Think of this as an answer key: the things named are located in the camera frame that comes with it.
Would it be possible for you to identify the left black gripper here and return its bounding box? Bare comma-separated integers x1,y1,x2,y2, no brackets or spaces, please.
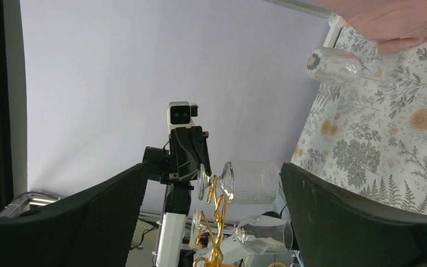
168,126,212,184

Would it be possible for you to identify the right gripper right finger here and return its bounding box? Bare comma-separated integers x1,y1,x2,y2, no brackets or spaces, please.
280,163,427,266

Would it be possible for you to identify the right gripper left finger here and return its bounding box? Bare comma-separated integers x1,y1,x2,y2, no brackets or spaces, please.
0,164,148,266

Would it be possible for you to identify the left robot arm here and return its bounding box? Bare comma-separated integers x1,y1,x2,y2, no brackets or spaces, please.
142,123,227,266

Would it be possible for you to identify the gold wine glass rack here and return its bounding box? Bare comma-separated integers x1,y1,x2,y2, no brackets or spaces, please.
192,175,288,267

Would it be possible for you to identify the human hand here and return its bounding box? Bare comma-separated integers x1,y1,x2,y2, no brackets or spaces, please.
318,0,427,55

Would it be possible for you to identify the floral table cloth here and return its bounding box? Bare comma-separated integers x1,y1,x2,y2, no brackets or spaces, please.
291,25,427,214

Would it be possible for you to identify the metal frame pole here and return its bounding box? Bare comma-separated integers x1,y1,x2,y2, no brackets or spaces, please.
265,0,346,48

